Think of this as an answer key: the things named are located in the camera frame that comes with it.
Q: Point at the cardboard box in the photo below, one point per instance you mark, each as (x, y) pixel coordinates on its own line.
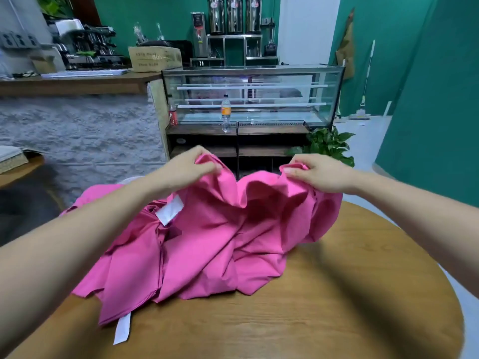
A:
(153, 58)

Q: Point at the white mop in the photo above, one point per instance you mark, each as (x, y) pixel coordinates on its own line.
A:
(361, 113)

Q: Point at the pile of pink cloths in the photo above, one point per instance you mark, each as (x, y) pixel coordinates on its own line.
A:
(120, 265)

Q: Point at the red label cola bottle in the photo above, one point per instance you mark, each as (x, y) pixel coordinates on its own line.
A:
(173, 117)

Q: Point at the silver coffee machine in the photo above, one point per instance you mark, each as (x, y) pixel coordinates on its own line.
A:
(86, 45)

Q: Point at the person's right forearm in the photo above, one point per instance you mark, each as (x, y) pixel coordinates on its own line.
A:
(419, 220)

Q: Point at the person's left hand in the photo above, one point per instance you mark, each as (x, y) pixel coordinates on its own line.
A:
(183, 172)

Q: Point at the tall silver dispenser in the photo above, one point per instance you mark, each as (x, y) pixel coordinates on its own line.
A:
(199, 33)

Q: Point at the leafy plant on shelf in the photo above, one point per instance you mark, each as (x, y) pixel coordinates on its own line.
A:
(56, 5)

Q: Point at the glass display case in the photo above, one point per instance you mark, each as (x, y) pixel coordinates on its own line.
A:
(254, 97)

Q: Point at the pink towel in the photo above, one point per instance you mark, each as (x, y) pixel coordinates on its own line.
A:
(239, 235)

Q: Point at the steel drink urn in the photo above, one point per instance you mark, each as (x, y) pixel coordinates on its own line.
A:
(253, 15)
(215, 15)
(234, 15)

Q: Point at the gray wall socket strip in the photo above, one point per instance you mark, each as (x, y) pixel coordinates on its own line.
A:
(19, 39)

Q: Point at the metal urn stand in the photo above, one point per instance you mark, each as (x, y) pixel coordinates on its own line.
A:
(236, 50)

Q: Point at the white flat tray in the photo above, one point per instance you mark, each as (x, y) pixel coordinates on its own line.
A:
(82, 73)

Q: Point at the small tan box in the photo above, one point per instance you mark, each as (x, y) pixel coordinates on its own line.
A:
(43, 63)

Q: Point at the white door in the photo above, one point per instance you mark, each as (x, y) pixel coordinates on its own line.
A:
(308, 30)

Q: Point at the person's right hand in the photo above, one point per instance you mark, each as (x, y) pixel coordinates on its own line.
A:
(322, 173)

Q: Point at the clear bottle with orange label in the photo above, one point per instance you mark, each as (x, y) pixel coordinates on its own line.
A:
(226, 112)

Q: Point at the green potted plant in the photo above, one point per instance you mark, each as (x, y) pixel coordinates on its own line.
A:
(329, 142)

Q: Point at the person's left forearm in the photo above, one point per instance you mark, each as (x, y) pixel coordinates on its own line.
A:
(67, 258)

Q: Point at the small round wooden side table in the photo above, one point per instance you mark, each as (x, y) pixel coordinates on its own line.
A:
(19, 174)

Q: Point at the wooden bar counter top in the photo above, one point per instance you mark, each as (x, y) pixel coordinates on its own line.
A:
(75, 84)

